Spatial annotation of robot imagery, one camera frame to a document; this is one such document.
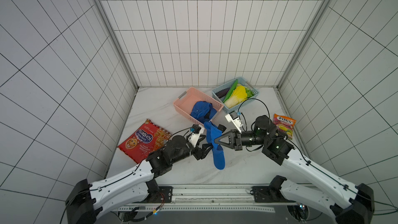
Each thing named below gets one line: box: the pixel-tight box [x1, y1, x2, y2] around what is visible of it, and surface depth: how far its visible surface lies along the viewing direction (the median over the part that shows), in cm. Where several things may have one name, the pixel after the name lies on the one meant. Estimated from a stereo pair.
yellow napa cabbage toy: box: [224, 82, 248, 109], surface depth 106 cm
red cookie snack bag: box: [116, 119, 172, 165], surface depth 89 cm
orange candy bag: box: [272, 113, 297, 140], surface depth 97 cm
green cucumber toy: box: [222, 78, 239, 103], surface depth 115 cm
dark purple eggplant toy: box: [215, 87, 231, 99], surface depth 113 cm
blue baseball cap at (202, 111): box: [190, 100, 218, 124], surface depth 100 cm
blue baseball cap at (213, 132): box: [204, 120, 225, 170], surface depth 65 cm
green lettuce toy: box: [245, 88, 255, 99], surface depth 108 cm
